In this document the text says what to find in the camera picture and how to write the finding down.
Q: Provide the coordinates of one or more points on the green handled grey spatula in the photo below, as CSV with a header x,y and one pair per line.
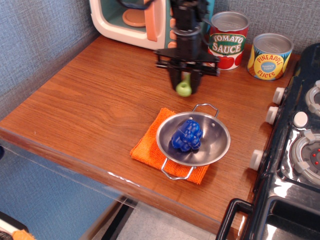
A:
x,y
184,89

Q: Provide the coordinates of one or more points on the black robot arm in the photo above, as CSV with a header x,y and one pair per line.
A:
x,y
189,14

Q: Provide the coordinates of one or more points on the black toy stove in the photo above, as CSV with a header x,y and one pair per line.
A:
x,y
287,188

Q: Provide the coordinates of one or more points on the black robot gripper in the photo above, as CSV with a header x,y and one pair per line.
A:
x,y
187,56

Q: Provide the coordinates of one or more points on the orange microfibre cloth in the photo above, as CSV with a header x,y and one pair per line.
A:
x,y
148,152

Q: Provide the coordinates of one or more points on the black oven door handle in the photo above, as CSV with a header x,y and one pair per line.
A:
x,y
235,205

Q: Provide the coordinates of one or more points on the white stove knob rear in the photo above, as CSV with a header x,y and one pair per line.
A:
x,y
278,95

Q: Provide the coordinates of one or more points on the blue toy bell pepper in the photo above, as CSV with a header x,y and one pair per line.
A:
x,y
188,136

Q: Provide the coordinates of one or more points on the white stove knob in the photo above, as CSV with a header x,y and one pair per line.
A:
x,y
256,159
271,114
278,95

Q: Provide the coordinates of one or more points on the white stove knob front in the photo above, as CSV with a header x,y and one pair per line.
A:
x,y
256,159

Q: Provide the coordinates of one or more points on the tomato sauce can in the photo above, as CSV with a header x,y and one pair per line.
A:
x,y
227,38

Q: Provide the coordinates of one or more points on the orange object bottom left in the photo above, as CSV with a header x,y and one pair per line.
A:
x,y
22,235

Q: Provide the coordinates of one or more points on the white stove knob middle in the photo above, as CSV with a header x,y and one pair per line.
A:
x,y
271,114

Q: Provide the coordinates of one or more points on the teal toy microwave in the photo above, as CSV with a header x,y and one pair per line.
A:
x,y
144,23

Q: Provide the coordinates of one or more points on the pineapple slices can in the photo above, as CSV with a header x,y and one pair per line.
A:
x,y
269,56

